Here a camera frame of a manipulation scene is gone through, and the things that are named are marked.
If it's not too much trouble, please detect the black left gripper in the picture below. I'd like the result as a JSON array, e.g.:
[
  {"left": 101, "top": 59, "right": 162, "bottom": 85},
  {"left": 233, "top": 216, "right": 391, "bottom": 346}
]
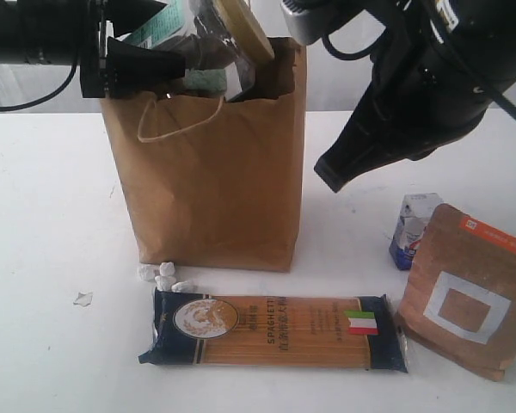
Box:
[{"left": 79, "top": 0, "right": 186, "bottom": 98}]

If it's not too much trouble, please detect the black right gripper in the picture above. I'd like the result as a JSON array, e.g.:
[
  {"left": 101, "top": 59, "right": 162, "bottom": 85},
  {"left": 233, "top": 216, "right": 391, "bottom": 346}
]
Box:
[{"left": 314, "top": 1, "right": 486, "bottom": 193}]

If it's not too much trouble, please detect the clear jar yellow lid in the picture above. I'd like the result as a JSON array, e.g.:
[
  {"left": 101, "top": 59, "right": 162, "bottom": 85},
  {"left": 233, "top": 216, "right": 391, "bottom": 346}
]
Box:
[{"left": 124, "top": 1, "right": 274, "bottom": 102}]

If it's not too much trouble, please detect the brown kraft pouch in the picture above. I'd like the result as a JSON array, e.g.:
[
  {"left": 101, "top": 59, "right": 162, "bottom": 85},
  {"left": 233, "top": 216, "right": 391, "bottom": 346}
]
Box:
[{"left": 396, "top": 204, "right": 516, "bottom": 381}]

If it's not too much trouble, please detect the spaghetti package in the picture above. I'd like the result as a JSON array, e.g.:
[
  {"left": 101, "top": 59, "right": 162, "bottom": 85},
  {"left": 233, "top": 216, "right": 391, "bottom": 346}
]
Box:
[{"left": 138, "top": 290, "right": 407, "bottom": 373}]

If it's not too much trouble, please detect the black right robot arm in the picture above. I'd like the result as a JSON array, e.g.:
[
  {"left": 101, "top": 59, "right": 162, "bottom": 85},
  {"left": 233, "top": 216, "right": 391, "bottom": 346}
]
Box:
[{"left": 281, "top": 1, "right": 516, "bottom": 192}]

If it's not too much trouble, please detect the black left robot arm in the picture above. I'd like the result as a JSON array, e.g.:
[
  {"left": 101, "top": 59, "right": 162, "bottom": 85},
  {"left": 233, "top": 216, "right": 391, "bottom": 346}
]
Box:
[{"left": 0, "top": 1, "right": 166, "bottom": 98}]

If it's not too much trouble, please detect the brown paper bag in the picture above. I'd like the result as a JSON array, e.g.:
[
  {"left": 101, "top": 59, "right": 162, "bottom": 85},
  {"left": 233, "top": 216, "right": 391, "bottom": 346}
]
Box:
[{"left": 101, "top": 37, "right": 307, "bottom": 272}]

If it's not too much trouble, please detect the white pebble cluster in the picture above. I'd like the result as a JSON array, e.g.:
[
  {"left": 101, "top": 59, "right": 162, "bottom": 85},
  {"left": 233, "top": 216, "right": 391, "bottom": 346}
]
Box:
[{"left": 136, "top": 262, "right": 196, "bottom": 293}]

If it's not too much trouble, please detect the small blue white packet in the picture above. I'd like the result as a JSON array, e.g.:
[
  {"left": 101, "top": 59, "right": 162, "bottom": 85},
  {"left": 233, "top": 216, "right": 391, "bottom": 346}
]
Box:
[{"left": 389, "top": 193, "right": 443, "bottom": 270}]

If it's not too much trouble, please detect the small clear plastic scrap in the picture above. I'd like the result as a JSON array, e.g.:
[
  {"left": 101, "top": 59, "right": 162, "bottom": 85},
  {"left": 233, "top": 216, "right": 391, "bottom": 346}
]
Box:
[{"left": 73, "top": 292, "right": 93, "bottom": 307}]

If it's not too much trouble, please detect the black cable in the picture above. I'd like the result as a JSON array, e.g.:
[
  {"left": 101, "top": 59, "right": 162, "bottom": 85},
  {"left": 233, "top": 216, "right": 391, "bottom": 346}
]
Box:
[{"left": 320, "top": 0, "right": 516, "bottom": 134}]

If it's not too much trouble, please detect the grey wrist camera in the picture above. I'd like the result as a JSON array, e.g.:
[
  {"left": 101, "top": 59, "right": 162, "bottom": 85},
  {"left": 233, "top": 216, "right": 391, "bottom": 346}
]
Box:
[{"left": 280, "top": 0, "right": 337, "bottom": 46}]

